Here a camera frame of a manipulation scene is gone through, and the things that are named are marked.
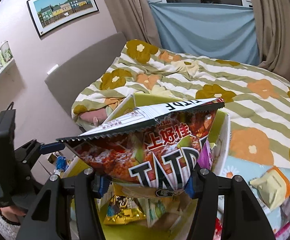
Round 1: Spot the small pink candy bag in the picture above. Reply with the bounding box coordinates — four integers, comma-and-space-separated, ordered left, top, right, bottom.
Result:
275, 222, 290, 240

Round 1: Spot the red white Tatoe chip bag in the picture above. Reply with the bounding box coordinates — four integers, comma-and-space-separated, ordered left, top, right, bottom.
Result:
60, 98, 225, 191

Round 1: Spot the operator hand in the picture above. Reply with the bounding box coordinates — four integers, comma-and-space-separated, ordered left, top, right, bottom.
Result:
0, 205, 26, 223

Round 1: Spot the cream orange snack packet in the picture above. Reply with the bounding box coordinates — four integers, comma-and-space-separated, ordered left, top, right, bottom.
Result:
249, 166, 290, 211

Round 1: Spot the gold black snack bag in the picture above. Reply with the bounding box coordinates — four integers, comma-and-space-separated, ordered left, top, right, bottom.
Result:
103, 195, 146, 225

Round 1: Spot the green cardboard storage box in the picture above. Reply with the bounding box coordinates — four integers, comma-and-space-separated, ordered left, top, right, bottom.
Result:
97, 94, 230, 230

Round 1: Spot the grey padded headboard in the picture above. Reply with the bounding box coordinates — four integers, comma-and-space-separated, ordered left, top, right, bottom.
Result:
44, 31, 128, 117

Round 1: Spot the purple snack bag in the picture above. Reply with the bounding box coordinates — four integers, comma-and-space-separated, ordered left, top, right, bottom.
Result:
198, 140, 214, 170

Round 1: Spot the floral striped green blanket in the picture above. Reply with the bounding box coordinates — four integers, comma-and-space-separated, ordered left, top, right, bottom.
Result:
71, 40, 290, 167

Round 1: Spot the framed houses picture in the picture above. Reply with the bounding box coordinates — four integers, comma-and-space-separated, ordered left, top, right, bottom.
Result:
27, 0, 99, 37

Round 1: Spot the beige curtain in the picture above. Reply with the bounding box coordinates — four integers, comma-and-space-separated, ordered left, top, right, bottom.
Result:
251, 0, 290, 82
104, 0, 161, 48

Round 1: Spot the blue cloth under window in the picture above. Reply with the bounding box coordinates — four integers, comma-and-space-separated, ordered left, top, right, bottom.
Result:
149, 3, 260, 66

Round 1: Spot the beige curtain right side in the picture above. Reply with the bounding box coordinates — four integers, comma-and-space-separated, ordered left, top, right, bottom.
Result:
251, 0, 290, 82

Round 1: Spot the wall shelf with items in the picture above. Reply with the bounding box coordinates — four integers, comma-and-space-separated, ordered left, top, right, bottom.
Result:
0, 40, 17, 95

